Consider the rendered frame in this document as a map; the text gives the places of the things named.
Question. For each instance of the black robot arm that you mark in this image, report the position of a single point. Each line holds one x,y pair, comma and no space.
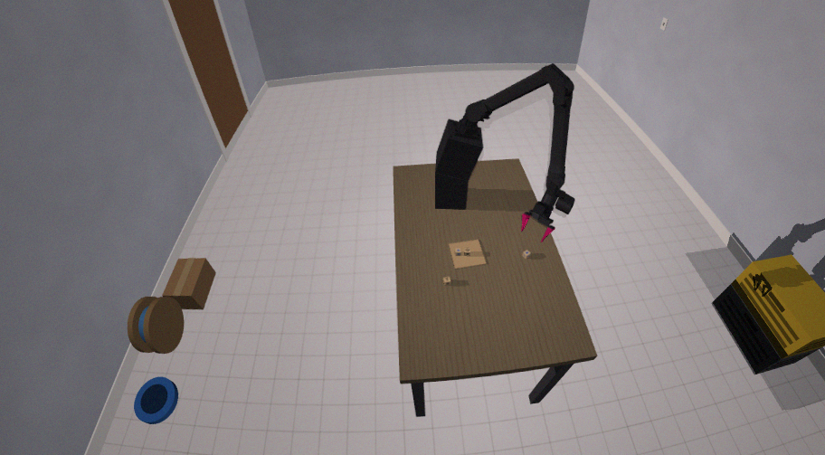
562,87

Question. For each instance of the tan flat mat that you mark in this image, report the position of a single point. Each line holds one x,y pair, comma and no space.
476,255

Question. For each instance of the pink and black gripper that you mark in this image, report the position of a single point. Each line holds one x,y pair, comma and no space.
526,216

